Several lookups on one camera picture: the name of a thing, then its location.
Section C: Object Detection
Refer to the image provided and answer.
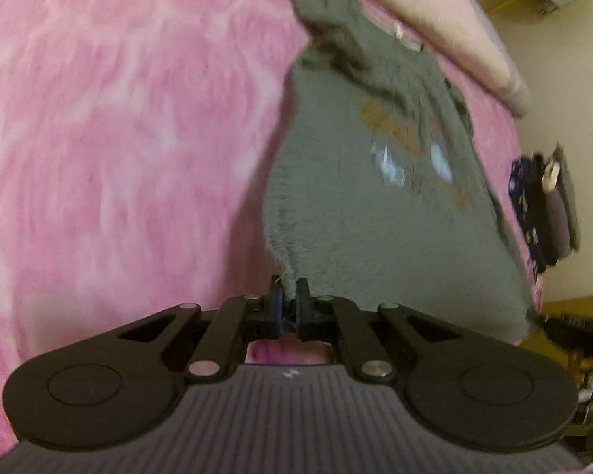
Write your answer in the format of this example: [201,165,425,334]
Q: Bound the grey printed t-shirt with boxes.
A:
[263,0,534,342]

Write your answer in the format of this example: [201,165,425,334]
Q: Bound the folded purple garment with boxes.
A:
[545,188,572,259]

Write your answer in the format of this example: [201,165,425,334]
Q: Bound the folded navy patterned garment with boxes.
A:
[508,156,546,277]

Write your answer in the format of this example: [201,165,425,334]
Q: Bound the folded cream garment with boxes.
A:
[541,160,560,194]

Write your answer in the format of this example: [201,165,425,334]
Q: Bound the folded grey-green garment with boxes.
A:
[554,143,582,252]

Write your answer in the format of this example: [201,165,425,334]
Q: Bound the pink rose bed blanket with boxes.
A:
[0,0,525,462]

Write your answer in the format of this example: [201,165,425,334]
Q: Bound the pink and grey duvet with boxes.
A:
[375,0,531,118]

